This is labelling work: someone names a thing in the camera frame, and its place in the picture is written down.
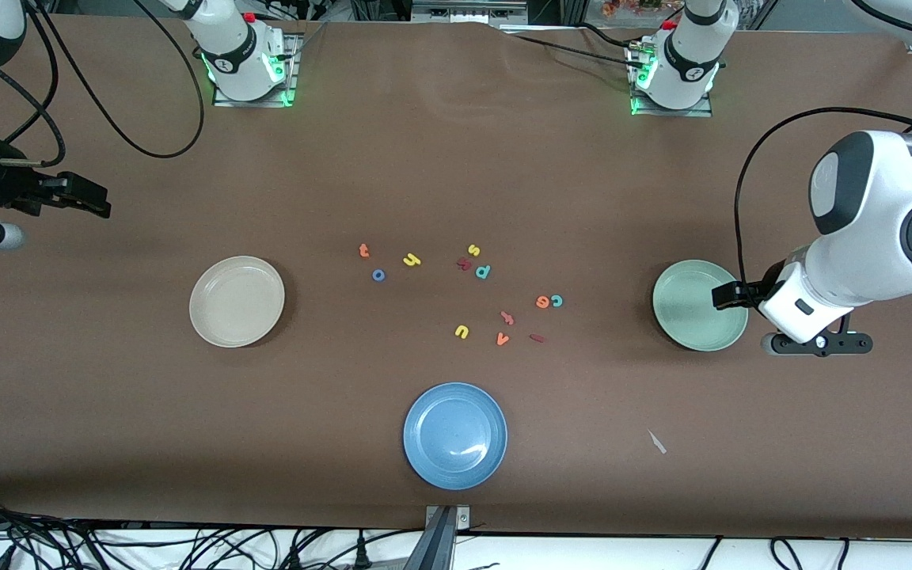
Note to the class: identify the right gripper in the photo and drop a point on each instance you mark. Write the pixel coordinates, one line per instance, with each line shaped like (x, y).
(6, 184)

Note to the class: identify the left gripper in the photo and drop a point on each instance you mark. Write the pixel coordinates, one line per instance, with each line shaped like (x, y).
(735, 294)

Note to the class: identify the yellow foam letter h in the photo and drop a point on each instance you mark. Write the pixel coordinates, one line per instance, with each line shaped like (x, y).
(412, 259)

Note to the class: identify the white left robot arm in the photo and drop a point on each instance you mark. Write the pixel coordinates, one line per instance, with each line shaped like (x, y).
(875, 237)

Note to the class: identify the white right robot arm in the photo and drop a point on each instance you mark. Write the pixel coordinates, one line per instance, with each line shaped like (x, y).
(234, 55)

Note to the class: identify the green ceramic plate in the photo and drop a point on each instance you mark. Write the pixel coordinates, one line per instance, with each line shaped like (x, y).
(685, 309)

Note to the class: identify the white paper scrap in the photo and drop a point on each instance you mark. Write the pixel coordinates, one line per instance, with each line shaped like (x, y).
(657, 443)

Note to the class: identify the beige ceramic plate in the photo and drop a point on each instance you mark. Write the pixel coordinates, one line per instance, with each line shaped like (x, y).
(237, 302)

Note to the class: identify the orange artificial flowers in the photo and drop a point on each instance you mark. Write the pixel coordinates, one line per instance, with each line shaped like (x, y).
(630, 8)

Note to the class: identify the brown table cover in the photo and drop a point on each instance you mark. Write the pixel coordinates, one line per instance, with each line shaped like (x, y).
(456, 158)

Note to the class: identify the blue ceramic plate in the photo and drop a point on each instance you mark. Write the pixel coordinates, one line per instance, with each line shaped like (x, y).
(455, 436)

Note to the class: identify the grey power strip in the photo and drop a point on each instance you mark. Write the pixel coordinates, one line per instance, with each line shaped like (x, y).
(468, 11)

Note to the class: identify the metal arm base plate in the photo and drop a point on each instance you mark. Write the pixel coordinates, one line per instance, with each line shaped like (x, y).
(290, 79)
(662, 113)

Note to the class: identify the grey metal table bracket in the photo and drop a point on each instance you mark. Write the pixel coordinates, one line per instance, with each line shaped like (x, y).
(444, 538)

